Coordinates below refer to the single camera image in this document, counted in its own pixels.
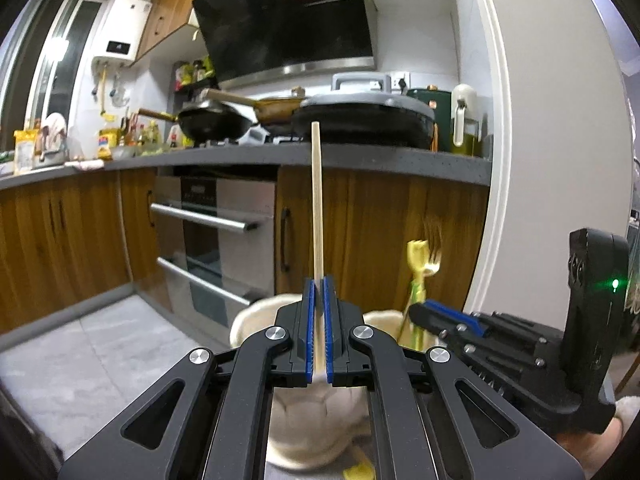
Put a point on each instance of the white refrigerator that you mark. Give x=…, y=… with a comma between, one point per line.
x=553, y=95

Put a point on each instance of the wooden chopstick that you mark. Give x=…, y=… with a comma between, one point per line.
x=317, y=202

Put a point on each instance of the yellow snack bag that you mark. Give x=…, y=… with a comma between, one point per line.
x=24, y=151

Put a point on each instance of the white water heater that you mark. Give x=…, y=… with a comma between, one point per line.
x=120, y=36

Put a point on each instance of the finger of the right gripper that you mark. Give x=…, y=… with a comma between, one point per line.
x=471, y=322
x=432, y=317

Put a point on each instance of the black wok with handle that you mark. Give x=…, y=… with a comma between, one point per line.
x=208, y=121

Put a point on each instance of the black range hood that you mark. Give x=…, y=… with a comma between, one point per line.
x=254, y=40

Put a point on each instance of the person's right hand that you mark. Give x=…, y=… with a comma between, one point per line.
x=593, y=450

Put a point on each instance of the brown frying pan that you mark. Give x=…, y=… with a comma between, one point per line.
x=268, y=111

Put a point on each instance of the gold metal fork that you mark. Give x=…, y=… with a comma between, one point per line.
x=432, y=230

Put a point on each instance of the black grill pan with lid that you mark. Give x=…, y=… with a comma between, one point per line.
x=361, y=108

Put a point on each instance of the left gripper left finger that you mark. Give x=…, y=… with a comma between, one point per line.
x=208, y=416

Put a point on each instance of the stainless built-in oven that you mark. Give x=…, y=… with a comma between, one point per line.
x=216, y=238

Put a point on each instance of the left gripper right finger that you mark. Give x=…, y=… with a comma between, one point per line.
x=431, y=416

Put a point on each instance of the cream floral ceramic utensil holder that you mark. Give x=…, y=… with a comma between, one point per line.
x=313, y=426

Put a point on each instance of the yellow cooking oil bottle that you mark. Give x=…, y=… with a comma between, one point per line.
x=108, y=139

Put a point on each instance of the grey kitchen countertop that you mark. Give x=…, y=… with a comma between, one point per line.
x=411, y=161

